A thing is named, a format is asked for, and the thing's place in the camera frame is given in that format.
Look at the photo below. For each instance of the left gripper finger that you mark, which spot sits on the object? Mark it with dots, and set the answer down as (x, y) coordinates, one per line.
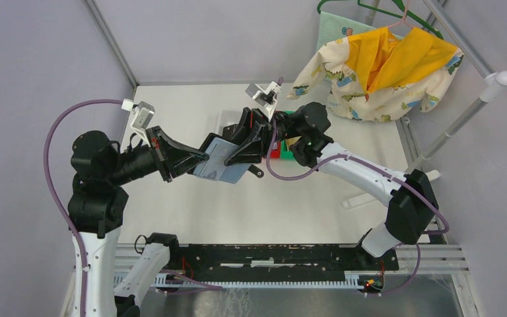
(179, 166)
(176, 153)

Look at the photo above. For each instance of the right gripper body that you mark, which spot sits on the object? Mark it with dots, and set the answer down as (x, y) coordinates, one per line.
(269, 136)

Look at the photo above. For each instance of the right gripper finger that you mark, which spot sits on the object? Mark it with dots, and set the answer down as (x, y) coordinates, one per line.
(241, 155)
(240, 133)

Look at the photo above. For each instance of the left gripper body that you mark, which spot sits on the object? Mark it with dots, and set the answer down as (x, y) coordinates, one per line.
(162, 155)

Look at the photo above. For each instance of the black leather card holder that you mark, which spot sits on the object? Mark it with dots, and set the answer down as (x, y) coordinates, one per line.
(218, 150)

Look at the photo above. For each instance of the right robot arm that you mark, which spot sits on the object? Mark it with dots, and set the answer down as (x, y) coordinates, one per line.
(408, 196)

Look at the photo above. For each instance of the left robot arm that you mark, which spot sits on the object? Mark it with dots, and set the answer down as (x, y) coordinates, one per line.
(96, 211)

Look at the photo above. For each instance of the white plastic bin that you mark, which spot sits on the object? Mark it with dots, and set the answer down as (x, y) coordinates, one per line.
(227, 118)

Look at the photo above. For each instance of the red plastic bin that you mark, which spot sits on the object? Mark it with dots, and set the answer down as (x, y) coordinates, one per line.
(276, 151)

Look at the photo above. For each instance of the green plastic bin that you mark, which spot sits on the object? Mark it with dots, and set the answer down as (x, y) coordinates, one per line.
(285, 144)

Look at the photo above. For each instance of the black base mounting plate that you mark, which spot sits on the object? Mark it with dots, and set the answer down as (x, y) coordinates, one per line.
(277, 262)

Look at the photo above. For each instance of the yellow cream children's jacket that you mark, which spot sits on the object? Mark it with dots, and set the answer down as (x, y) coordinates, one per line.
(375, 76)

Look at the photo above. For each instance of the light green towel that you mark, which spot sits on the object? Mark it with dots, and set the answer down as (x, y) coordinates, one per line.
(332, 30)

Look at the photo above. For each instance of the pink clothes hanger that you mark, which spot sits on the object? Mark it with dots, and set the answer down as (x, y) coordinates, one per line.
(403, 20)

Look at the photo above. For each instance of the white clothes rack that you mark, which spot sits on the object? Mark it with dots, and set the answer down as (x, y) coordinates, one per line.
(472, 116)

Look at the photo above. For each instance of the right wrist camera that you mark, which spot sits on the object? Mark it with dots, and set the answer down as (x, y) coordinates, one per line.
(265, 97)

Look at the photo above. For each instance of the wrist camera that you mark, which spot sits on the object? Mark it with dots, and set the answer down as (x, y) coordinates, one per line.
(142, 116)
(265, 97)

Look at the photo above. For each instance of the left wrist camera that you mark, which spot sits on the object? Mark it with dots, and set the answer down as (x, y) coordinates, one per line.
(142, 116)

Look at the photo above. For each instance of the white cable tray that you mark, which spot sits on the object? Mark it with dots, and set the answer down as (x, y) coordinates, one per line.
(164, 280)

